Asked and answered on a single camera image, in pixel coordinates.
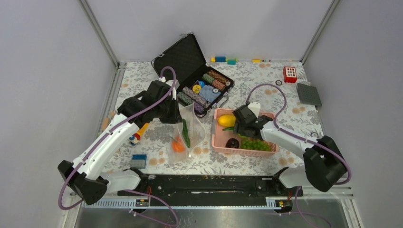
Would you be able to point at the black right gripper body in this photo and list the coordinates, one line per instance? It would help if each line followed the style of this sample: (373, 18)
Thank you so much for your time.
(239, 128)

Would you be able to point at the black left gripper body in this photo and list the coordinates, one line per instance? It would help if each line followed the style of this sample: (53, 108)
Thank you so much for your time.
(167, 111)

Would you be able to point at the yellow toy mango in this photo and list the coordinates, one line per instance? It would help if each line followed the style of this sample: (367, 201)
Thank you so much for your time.
(227, 120)

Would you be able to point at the green toy cucumber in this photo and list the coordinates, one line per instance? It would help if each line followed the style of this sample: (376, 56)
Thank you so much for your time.
(185, 134)

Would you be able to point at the clear zip top bag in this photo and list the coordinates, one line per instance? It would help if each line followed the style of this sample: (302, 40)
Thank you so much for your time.
(197, 134)

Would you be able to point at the pink plastic basket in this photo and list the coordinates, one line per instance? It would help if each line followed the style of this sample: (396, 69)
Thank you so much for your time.
(219, 139)

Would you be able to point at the orange toy pumpkin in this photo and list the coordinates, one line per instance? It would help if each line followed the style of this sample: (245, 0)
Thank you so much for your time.
(177, 145)

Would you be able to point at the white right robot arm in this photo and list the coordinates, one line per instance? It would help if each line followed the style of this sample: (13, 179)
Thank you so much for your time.
(323, 165)

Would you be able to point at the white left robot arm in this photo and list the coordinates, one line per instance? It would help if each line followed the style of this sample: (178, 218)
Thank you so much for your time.
(85, 176)

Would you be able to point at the green toy chili pepper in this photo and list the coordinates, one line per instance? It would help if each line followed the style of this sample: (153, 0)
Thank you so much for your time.
(228, 129)

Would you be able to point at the green toy grape bunch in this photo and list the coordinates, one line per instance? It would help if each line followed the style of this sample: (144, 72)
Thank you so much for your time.
(256, 145)

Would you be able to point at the green purple poker chip row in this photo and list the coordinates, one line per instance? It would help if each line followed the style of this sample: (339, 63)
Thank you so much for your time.
(188, 101)

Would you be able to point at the dark purple toy plum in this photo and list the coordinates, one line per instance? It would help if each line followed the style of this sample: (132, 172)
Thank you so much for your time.
(232, 143)

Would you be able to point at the yellow big blind button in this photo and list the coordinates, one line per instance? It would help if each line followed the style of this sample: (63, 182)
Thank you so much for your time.
(196, 88)

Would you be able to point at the blue playing card deck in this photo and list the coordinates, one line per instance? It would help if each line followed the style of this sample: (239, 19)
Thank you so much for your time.
(209, 93)

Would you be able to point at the green brown poker chip row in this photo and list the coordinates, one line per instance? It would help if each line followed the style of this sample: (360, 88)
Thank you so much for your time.
(216, 80)

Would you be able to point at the black poker chip case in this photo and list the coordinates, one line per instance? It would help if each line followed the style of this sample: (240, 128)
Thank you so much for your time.
(186, 58)

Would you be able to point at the blue grey toy block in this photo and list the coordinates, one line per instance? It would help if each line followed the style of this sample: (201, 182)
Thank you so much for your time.
(138, 161)

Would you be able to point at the wooden toy block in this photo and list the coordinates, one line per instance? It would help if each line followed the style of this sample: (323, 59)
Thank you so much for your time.
(105, 123)

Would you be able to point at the blue yellow block row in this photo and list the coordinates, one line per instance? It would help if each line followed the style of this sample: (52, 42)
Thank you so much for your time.
(223, 59)

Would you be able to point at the red toy block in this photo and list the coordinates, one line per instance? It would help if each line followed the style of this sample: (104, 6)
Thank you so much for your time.
(289, 74)

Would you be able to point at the grey building baseplate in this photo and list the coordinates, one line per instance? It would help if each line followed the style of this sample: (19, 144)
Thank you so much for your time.
(308, 95)

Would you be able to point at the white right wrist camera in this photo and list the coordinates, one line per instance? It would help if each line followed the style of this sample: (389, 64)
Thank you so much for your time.
(255, 108)

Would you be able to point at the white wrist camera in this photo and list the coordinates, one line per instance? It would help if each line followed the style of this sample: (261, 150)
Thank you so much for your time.
(255, 108)
(170, 82)

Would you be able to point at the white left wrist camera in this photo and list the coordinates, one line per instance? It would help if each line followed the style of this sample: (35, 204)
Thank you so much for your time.
(170, 82)

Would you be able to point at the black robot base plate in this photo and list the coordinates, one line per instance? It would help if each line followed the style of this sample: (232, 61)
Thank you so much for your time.
(213, 190)

